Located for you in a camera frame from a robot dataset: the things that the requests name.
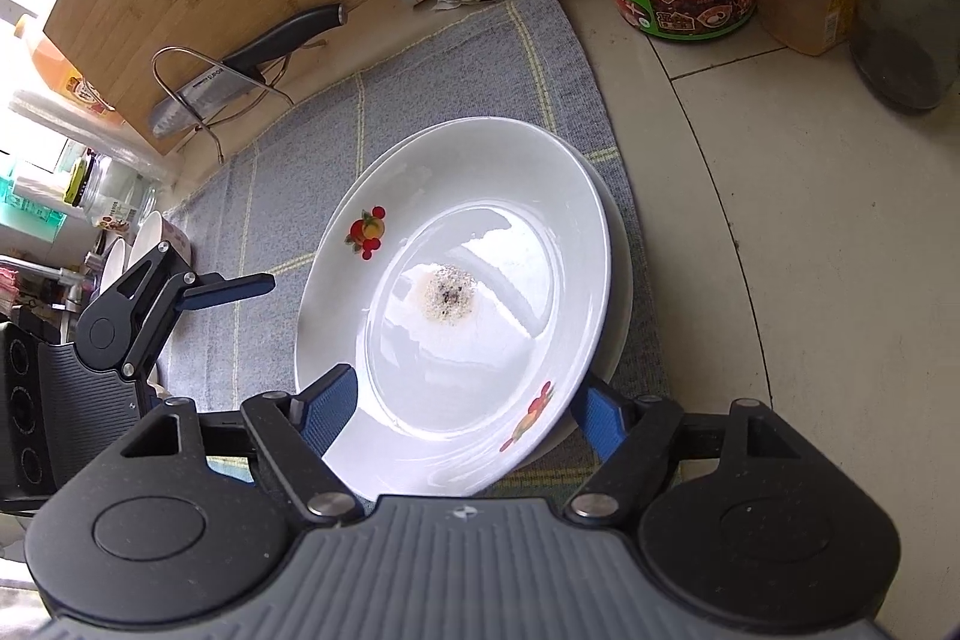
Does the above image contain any black-handled kitchen knife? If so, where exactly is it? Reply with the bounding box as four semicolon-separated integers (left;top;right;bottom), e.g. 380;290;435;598
148;4;350;140

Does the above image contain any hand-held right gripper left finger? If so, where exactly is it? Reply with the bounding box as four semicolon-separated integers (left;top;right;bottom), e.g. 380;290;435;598
120;364;359;527

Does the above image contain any stained white fruit-print plate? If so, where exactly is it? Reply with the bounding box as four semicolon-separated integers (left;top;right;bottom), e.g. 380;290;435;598
294;117;610;500

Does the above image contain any metal wire rack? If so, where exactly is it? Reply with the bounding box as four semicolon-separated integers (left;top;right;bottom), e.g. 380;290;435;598
152;46;295;165

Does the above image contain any orange oil bottle red label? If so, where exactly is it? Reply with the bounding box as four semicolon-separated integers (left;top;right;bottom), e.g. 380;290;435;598
26;14;121;120

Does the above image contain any white wrapped pipe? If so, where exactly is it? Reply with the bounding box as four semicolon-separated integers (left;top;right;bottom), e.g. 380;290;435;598
9;87;177;184

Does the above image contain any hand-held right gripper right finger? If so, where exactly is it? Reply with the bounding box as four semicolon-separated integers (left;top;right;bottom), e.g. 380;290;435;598
564;370;785;525

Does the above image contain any clear plastic jar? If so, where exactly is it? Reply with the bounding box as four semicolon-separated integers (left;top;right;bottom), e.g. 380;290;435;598
75;155;160;230

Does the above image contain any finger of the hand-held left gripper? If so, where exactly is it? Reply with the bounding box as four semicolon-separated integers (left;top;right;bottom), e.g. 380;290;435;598
97;241;276;380

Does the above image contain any grey and teal checked towel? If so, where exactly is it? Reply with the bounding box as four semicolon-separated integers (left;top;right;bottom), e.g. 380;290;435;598
154;0;680;502

